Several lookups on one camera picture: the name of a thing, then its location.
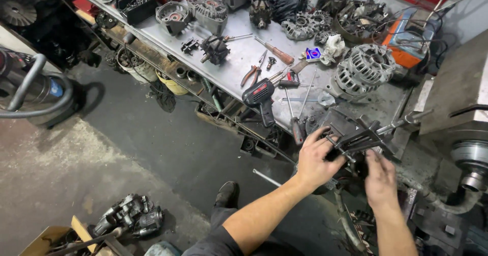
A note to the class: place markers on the person's left hand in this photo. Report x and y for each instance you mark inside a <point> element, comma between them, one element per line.
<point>314,162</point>

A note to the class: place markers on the person's right hand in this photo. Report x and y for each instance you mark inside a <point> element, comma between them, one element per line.
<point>381,183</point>

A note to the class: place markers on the person's right fingers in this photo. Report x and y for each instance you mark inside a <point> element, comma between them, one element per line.
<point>377,160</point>

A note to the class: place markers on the black metal gear puller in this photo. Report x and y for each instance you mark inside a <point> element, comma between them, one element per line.
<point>362,136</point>

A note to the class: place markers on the dark alternator housing part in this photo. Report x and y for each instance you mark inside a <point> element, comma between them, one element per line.
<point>335,120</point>

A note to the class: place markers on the clear plastic piece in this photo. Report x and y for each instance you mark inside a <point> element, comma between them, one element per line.
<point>326,99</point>

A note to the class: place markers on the silver alternator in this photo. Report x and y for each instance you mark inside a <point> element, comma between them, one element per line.
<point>364,71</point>

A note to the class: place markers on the long thin metal rod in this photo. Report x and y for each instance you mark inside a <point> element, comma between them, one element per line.
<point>307,93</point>

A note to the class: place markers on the grey metal lathe machine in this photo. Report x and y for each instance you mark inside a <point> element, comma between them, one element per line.
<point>453,96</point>

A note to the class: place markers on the short metal rod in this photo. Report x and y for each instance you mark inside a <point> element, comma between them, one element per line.
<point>267,177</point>

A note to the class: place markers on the red black hand tool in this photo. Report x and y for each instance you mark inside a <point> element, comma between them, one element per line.
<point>289,80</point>

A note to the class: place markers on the crumpled white rag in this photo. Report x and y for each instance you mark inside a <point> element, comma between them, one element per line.
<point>333,48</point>

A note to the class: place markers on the small blue white box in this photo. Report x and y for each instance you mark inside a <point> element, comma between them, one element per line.
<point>313,54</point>

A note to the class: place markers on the black red soldering gun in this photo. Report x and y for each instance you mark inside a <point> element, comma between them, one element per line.
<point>259,94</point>

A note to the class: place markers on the round bowl of parts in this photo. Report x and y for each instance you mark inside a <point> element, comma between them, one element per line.
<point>360,19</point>

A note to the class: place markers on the small black metal fitting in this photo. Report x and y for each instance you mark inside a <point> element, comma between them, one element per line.
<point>271,63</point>

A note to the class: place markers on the grey alternator end cover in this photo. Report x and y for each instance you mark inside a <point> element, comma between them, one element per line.
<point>305,25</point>

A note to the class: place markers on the person's black shoe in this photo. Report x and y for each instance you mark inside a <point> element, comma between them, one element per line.
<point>227,195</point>

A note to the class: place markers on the lower bench shelf with parts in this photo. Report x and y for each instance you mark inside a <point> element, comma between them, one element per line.
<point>213,103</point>

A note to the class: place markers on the black cloth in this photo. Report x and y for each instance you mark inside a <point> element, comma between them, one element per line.
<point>286,2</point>

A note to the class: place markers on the person's dark trousers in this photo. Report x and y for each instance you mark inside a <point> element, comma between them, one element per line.
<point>213,244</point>

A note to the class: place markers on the thin metal screwdriver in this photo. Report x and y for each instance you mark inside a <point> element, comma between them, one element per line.
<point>238,37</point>

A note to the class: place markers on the dark rotor with shaft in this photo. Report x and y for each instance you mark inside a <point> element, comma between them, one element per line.
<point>260,14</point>

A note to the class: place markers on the black alternator rotor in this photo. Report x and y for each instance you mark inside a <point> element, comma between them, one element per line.
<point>215,50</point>

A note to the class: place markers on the yellow bucket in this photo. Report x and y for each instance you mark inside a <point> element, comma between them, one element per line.
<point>173,86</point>

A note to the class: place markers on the small black brush holder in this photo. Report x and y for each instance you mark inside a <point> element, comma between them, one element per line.
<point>189,45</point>

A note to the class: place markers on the grey ribbed alternator housing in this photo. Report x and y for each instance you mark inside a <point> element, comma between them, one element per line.
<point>209,14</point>

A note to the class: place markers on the grey alternator housing shell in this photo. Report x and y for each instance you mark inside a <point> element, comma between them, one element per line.
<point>173,18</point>

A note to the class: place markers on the heap of starter motors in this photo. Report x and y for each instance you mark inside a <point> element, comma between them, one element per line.
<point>129,214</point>

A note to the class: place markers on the white bucket of parts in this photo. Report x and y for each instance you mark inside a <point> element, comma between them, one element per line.
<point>139,71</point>

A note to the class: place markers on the black bin of screws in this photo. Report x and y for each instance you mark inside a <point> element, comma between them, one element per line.
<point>137,4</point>

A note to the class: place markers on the cardboard box of parts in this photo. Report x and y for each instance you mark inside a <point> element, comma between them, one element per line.
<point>49,239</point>

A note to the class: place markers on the black fan wheel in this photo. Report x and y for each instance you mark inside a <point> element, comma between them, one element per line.
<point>17,12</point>

